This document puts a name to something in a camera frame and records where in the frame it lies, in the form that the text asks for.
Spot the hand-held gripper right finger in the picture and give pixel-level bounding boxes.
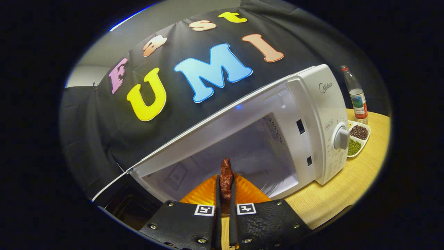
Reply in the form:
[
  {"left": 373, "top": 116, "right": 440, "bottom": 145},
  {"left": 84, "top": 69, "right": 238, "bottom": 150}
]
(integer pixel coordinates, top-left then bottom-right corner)
[{"left": 229, "top": 173, "right": 313, "bottom": 250}]

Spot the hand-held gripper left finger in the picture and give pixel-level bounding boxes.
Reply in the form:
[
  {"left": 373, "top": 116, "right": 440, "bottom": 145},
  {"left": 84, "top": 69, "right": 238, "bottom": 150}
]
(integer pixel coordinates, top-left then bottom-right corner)
[{"left": 139, "top": 174, "right": 221, "bottom": 250}]

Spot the dried meat strip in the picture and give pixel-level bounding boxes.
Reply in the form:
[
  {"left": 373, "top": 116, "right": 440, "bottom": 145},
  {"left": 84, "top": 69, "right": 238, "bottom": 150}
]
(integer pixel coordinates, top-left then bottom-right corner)
[{"left": 219, "top": 158, "right": 234, "bottom": 216}]

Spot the white toaster oven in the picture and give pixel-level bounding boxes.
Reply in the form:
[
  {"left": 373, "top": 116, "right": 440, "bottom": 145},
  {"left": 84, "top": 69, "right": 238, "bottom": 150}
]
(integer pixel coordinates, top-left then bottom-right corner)
[{"left": 92, "top": 64, "right": 351, "bottom": 230}]

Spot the white divided dish of beans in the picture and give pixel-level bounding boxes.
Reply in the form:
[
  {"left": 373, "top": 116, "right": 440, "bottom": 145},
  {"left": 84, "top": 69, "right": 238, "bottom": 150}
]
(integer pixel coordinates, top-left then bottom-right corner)
[{"left": 346, "top": 120, "right": 371, "bottom": 158}]

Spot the clear plastic water bottle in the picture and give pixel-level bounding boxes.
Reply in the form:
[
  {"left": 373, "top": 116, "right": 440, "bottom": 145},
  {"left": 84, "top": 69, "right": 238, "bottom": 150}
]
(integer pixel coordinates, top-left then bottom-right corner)
[{"left": 340, "top": 65, "right": 369, "bottom": 125}]

